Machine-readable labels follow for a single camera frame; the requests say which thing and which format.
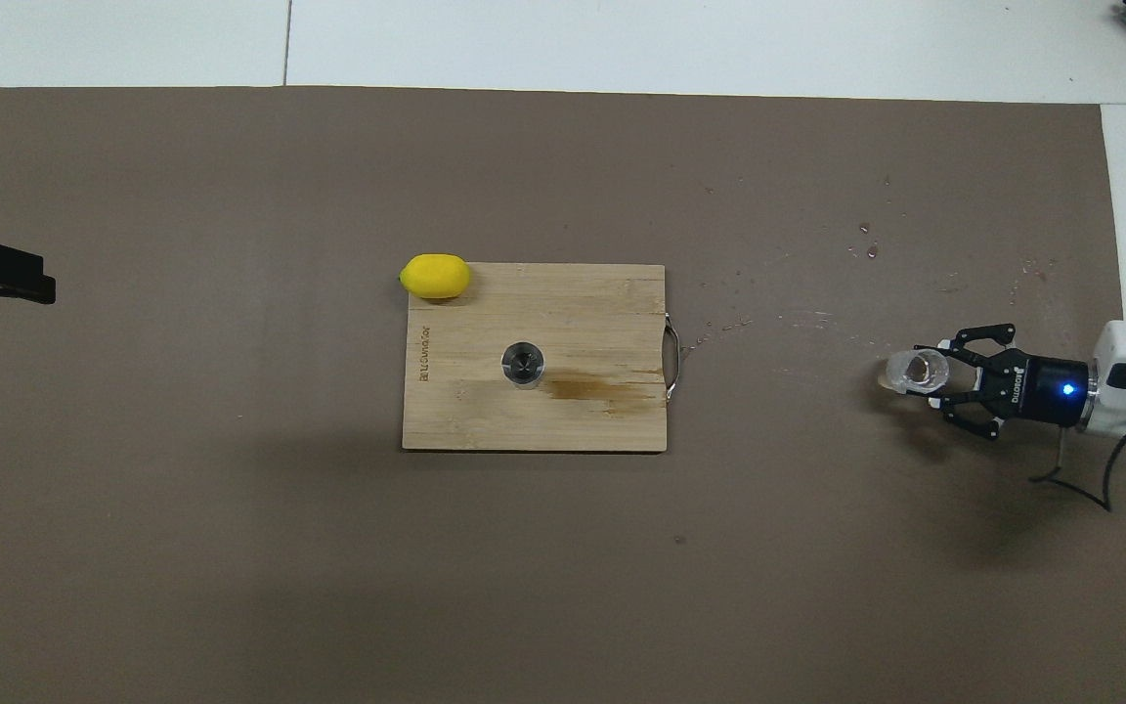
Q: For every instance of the yellow lemon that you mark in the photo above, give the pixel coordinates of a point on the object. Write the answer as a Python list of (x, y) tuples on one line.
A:
[(436, 276)]

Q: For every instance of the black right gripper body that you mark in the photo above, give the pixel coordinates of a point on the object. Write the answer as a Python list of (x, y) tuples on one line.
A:
[(1042, 391)]

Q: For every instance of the clear glass cup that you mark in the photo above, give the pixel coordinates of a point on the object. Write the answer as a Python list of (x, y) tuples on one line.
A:
[(915, 372)]

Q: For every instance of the wooden cutting board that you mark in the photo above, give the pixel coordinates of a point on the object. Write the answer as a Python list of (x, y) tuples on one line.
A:
[(543, 323)]

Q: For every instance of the brown table mat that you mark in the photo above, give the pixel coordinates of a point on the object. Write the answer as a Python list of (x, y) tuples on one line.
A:
[(231, 587)]

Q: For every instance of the metal double jigger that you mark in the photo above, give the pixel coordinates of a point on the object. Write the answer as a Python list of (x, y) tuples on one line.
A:
[(522, 364)]

